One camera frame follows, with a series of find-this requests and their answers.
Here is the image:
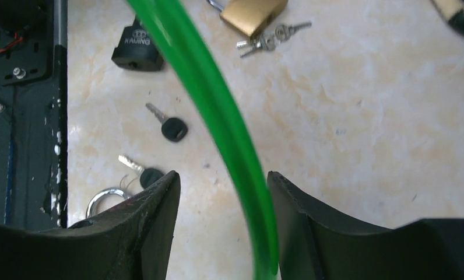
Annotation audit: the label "black u-lock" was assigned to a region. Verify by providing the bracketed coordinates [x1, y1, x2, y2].
[111, 16, 164, 72]

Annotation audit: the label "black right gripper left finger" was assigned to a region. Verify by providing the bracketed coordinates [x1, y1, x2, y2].
[0, 171, 181, 279]

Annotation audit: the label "black floral plush blanket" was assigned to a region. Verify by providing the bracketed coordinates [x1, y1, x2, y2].
[431, 0, 464, 37]

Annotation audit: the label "green cable lock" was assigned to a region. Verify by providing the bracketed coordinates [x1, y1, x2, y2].
[129, 1, 279, 279]

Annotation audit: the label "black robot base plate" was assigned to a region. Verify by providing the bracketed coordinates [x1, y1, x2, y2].
[0, 1, 68, 230]

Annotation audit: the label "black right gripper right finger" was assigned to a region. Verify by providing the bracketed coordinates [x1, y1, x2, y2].
[267, 171, 464, 279]

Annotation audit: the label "brass padlock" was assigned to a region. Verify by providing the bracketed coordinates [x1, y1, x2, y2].
[207, 0, 288, 39]
[85, 187, 131, 218]

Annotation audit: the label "silver padlock keys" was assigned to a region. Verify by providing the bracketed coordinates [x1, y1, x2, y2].
[236, 21, 312, 58]

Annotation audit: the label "black headed keys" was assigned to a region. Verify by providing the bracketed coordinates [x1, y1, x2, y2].
[118, 155, 164, 190]

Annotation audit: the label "single black headed key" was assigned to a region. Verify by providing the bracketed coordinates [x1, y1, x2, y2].
[145, 103, 188, 143]

